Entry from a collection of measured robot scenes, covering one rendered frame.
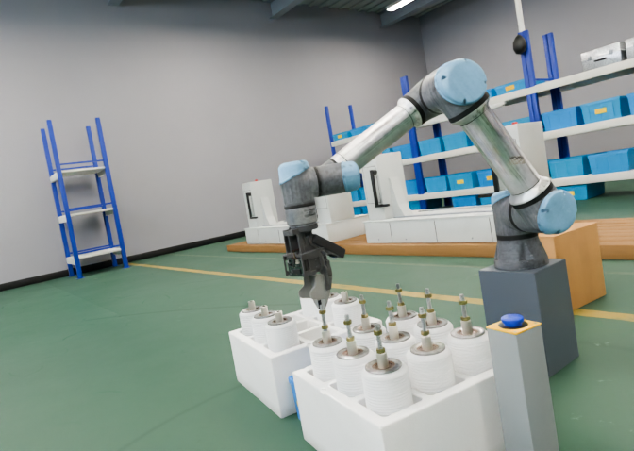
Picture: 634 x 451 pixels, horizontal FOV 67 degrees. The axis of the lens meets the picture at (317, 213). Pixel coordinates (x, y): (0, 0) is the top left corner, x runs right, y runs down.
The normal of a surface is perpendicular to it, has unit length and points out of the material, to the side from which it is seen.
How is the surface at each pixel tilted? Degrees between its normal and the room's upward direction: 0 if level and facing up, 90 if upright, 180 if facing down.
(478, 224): 90
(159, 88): 90
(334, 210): 90
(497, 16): 90
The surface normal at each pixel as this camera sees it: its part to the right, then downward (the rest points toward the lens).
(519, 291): -0.79, 0.17
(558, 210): 0.29, 0.12
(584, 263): 0.51, -0.04
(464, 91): 0.13, -0.08
